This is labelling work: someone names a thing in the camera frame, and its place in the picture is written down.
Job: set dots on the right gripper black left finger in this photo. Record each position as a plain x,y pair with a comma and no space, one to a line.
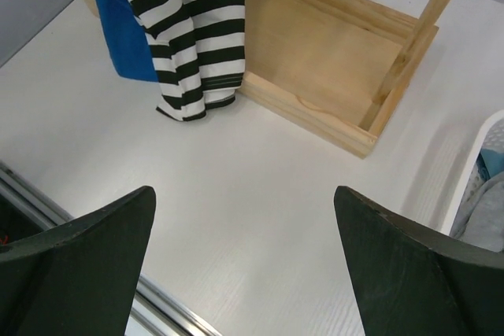
78,278

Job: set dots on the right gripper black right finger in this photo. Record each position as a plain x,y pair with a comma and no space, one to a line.
411,280

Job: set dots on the black white striped tank top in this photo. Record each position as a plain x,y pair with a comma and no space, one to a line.
197,48

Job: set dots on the blue tank top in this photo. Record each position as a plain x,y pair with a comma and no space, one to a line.
126,41

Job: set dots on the grey garment in basket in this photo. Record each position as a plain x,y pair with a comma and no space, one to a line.
479,221

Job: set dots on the blue garment in basket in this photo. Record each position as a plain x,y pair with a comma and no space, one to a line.
489,163

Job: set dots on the white perforated laundry basket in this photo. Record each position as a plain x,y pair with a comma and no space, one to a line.
490,136

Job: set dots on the wooden clothes rack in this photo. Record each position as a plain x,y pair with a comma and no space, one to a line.
335,67

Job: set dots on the aluminium mounting rail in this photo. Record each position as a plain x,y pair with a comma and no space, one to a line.
25,211

